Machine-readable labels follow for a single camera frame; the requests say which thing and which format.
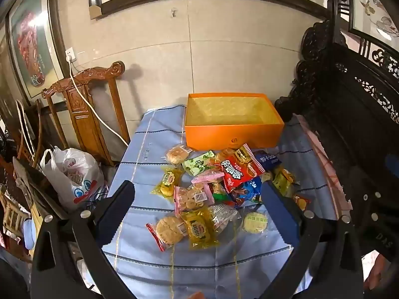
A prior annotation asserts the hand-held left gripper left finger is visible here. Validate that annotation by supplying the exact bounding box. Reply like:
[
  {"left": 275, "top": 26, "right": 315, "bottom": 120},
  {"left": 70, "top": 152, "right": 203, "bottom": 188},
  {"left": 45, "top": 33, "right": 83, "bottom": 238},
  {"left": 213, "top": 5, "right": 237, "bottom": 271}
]
[{"left": 29, "top": 180, "right": 136, "bottom": 299}]

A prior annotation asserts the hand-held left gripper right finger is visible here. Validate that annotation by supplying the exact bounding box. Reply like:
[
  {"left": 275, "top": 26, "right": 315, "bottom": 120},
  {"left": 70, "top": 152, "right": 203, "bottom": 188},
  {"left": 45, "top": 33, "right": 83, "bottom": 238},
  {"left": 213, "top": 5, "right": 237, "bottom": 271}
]
[{"left": 260, "top": 181, "right": 364, "bottom": 299}]

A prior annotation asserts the yellow bread packet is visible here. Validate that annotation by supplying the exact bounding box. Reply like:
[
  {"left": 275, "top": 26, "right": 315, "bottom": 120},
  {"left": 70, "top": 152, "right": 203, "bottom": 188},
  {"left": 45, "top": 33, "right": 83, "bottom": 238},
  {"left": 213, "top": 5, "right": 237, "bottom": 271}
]
[{"left": 182, "top": 207, "right": 220, "bottom": 250}]

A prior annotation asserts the orange cardboard box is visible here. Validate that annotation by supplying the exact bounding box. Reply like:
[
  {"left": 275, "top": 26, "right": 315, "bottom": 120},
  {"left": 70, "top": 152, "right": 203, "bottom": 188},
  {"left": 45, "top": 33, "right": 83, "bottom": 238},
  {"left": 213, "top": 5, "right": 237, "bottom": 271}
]
[{"left": 184, "top": 93, "right": 285, "bottom": 150}]

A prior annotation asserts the person's right hand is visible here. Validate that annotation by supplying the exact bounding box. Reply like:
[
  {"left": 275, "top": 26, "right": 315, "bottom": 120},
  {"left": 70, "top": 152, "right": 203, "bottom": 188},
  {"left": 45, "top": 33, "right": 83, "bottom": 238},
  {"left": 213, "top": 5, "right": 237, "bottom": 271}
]
[{"left": 363, "top": 252, "right": 399, "bottom": 292}]

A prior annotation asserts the green round cake packet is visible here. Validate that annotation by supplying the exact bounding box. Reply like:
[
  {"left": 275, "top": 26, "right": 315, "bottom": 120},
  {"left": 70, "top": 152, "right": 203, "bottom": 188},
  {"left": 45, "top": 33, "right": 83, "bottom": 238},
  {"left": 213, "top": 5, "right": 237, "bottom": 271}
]
[{"left": 241, "top": 212, "right": 269, "bottom": 234}]

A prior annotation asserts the small red yellow packet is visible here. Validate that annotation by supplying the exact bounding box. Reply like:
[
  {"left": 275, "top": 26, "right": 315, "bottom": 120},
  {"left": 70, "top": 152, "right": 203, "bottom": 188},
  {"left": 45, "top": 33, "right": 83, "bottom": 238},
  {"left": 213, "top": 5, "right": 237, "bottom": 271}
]
[{"left": 293, "top": 195, "right": 311, "bottom": 211}]

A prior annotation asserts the yellow-green snack packet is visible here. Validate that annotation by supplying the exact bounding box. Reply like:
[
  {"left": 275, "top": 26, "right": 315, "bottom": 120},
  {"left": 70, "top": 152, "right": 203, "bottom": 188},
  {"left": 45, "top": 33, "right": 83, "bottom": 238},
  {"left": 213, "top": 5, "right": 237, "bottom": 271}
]
[{"left": 271, "top": 168, "right": 297, "bottom": 197}]

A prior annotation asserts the blue cartoon snack packet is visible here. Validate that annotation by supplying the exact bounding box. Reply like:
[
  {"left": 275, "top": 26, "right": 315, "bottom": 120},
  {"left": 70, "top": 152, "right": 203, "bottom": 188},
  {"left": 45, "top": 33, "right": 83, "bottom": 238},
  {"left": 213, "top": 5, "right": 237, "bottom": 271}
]
[{"left": 232, "top": 177, "right": 263, "bottom": 208}]

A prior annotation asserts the blue striped tablecloth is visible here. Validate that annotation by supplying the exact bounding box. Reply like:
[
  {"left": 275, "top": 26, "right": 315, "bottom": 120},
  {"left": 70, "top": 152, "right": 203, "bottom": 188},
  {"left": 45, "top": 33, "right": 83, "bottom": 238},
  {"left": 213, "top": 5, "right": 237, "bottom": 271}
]
[{"left": 101, "top": 104, "right": 339, "bottom": 299}]

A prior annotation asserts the dark blue snack packet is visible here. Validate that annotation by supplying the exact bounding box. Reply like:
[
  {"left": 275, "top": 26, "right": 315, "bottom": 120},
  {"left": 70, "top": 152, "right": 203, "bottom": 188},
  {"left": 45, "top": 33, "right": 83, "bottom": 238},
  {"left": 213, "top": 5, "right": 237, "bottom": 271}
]
[{"left": 254, "top": 151, "right": 281, "bottom": 170}]

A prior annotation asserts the clear cracker packet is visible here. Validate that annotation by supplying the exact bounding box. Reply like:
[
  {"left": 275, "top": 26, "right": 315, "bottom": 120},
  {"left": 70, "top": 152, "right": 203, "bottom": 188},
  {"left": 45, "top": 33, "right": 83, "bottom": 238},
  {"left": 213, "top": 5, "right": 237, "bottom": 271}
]
[{"left": 209, "top": 204, "right": 242, "bottom": 234}]

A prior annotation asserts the red snack packet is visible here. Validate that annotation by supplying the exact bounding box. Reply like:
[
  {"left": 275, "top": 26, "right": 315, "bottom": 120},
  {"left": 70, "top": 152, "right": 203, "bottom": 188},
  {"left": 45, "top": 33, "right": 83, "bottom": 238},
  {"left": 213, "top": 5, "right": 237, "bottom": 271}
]
[{"left": 220, "top": 156, "right": 265, "bottom": 194}]

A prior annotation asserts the round pastry red-edged packet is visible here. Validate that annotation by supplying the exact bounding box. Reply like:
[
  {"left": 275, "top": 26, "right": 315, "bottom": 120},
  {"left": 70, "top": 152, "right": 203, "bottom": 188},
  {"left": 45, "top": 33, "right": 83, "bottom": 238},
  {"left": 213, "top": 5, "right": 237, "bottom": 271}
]
[{"left": 145, "top": 216, "right": 188, "bottom": 252}]

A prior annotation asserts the white plastic bag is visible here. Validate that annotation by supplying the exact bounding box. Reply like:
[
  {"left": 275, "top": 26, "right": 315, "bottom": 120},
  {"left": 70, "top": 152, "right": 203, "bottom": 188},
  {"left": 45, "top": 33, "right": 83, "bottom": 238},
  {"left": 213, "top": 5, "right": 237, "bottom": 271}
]
[{"left": 40, "top": 147, "right": 108, "bottom": 214}]

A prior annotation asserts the red checked biscuit packet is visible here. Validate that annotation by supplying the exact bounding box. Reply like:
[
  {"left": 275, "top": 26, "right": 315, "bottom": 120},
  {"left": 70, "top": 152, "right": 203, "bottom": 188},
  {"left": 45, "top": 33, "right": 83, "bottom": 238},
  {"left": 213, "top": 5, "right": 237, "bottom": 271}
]
[{"left": 234, "top": 143, "right": 259, "bottom": 166}]

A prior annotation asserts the yellow flower print packet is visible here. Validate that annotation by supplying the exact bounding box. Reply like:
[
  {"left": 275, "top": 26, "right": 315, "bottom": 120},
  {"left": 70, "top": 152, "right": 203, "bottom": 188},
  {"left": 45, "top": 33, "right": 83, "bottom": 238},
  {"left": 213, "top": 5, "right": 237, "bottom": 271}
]
[{"left": 152, "top": 166, "right": 184, "bottom": 197}]

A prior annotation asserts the pink cloth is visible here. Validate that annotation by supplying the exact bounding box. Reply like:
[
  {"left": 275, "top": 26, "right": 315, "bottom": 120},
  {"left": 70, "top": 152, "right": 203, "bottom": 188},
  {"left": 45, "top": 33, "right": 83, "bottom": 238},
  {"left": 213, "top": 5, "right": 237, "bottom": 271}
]
[{"left": 299, "top": 115, "right": 353, "bottom": 222}]

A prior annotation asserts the brown candy packet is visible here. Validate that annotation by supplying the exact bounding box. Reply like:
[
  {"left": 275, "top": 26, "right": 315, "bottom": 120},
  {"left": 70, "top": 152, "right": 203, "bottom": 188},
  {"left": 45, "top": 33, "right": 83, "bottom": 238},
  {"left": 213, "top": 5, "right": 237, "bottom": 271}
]
[{"left": 215, "top": 148, "right": 237, "bottom": 165}]

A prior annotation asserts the pink wafer packet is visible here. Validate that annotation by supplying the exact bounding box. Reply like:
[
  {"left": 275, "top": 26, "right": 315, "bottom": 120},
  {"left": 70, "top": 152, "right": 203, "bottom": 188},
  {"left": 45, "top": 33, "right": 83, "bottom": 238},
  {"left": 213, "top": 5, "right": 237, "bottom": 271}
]
[{"left": 191, "top": 170, "right": 225, "bottom": 185}]

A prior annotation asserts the pink cookie packet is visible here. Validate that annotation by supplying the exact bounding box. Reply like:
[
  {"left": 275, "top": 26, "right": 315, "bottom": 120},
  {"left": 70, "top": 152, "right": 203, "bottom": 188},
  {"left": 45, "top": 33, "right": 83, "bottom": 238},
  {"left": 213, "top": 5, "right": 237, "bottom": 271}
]
[{"left": 174, "top": 182, "right": 212, "bottom": 217}]

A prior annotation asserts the round pastry clear packet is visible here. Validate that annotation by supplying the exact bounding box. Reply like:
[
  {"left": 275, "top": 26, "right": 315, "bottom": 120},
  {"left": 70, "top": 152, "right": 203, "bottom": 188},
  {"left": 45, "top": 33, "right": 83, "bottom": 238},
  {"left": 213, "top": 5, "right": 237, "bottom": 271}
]
[{"left": 166, "top": 145, "right": 191, "bottom": 165}]

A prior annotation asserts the carved wooden chair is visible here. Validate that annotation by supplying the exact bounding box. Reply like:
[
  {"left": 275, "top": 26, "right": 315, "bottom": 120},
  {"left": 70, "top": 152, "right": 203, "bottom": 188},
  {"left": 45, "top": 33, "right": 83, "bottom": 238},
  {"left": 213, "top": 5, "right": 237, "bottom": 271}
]
[{"left": 41, "top": 61, "right": 131, "bottom": 167}]

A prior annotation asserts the dark carved wooden furniture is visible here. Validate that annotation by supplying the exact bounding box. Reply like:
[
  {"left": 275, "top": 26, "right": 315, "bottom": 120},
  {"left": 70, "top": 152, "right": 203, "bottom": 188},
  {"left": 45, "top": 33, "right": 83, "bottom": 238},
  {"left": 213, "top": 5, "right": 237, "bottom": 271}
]
[{"left": 274, "top": 0, "right": 399, "bottom": 256}]

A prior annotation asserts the plain wooden chair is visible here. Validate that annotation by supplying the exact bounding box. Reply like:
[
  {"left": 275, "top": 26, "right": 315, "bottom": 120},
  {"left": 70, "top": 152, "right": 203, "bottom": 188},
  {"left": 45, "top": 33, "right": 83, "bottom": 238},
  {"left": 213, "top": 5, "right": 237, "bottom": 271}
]
[{"left": 12, "top": 98, "right": 44, "bottom": 169}]

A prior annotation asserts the red framed picture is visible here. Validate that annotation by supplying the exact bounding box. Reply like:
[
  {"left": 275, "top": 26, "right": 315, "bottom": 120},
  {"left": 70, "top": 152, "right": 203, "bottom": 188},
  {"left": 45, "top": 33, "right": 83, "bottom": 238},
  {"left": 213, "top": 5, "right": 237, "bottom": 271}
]
[{"left": 4, "top": 0, "right": 67, "bottom": 98}]

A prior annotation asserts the framed bird painting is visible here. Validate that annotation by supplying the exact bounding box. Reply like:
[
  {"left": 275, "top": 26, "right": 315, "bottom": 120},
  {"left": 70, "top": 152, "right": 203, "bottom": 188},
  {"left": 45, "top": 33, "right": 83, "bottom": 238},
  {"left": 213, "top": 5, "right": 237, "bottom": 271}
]
[{"left": 346, "top": 0, "right": 399, "bottom": 50}]

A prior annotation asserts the white power cable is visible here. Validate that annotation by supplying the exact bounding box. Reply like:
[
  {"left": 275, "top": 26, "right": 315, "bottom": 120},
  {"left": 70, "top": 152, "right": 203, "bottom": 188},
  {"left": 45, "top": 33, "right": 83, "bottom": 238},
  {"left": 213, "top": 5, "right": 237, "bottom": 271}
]
[{"left": 67, "top": 55, "right": 130, "bottom": 146}]

